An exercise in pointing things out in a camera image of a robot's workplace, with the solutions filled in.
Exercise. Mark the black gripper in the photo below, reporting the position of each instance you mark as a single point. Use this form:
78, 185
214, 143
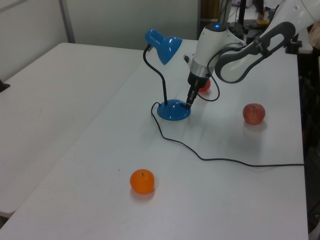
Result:
194, 83

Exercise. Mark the blue desk lamp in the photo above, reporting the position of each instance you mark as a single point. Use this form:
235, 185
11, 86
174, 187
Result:
173, 111

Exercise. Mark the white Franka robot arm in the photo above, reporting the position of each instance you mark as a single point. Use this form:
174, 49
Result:
232, 57

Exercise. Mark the bright red apple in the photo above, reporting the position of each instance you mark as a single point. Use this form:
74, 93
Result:
205, 87

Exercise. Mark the pale red apple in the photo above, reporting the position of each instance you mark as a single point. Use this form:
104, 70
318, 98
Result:
253, 114

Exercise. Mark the orange mandarin fruit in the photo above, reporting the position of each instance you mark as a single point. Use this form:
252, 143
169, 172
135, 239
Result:
142, 181

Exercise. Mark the black background stand pole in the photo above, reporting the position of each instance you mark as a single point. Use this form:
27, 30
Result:
242, 11

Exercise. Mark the yellow background object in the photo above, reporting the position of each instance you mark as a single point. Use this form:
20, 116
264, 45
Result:
263, 22

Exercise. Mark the black table clamp mount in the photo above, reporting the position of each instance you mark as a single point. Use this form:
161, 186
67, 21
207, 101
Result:
293, 46

